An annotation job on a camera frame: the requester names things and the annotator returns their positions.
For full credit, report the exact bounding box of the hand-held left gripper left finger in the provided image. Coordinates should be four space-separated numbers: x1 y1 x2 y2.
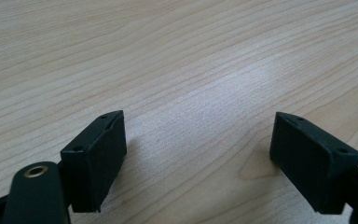
60 109 128 214

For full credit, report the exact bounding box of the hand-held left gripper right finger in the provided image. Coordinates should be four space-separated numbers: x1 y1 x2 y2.
268 111 358 216

